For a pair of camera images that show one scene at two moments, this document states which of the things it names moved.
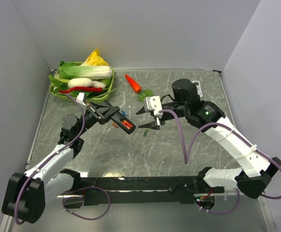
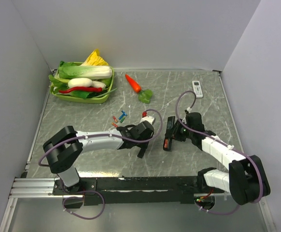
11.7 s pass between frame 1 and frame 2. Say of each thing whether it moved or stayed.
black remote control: moved
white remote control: stayed
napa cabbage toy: stayed
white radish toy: stayed
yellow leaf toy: stayed
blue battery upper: stayed
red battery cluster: moved
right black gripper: moved
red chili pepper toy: stayed
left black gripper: moved
